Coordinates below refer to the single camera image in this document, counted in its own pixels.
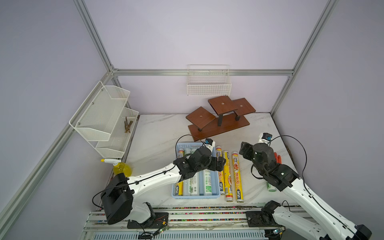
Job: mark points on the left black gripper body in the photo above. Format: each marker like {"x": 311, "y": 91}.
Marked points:
{"x": 210, "y": 164}

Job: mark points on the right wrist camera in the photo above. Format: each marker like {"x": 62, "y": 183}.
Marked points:
{"x": 265, "y": 138}

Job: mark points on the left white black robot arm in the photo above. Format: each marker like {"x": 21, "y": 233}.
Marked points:
{"x": 121, "y": 198}

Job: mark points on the yellow spray bottle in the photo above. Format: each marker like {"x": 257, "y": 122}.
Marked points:
{"x": 119, "y": 167}

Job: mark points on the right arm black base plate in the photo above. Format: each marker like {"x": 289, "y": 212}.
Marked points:
{"x": 261, "y": 219}

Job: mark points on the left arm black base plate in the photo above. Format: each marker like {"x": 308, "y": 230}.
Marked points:
{"x": 150, "y": 220}

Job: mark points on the white wire wall basket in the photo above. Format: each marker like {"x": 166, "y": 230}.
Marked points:
{"x": 208, "y": 80}

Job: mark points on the brown sticks in shelf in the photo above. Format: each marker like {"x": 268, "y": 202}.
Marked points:
{"x": 128, "y": 124}

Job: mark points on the yellow wrap roll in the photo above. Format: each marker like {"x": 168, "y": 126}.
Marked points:
{"x": 219, "y": 153}
{"x": 179, "y": 186}
{"x": 227, "y": 178}
{"x": 237, "y": 177}

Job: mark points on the white green wrap roll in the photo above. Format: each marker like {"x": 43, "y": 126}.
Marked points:
{"x": 271, "y": 188}
{"x": 207, "y": 183}
{"x": 186, "y": 183}
{"x": 194, "y": 185}

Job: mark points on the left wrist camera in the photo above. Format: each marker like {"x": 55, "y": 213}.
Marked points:
{"x": 211, "y": 145}

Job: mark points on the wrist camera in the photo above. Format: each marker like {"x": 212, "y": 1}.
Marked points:
{"x": 211, "y": 145}
{"x": 265, "y": 138}

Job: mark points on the brown wooden tiered stand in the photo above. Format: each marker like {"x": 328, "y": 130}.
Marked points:
{"x": 229, "y": 115}

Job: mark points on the aluminium rail base frame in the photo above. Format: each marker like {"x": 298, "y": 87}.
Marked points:
{"x": 190, "y": 223}

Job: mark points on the white mesh two-tier shelf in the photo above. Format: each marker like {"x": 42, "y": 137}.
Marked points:
{"x": 100, "y": 120}

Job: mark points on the red rubber glove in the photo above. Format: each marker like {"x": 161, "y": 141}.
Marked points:
{"x": 278, "y": 158}

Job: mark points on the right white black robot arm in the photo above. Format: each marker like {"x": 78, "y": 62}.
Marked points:
{"x": 328, "y": 225}

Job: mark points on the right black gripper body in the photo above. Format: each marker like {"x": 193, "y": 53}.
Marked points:
{"x": 257, "y": 165}

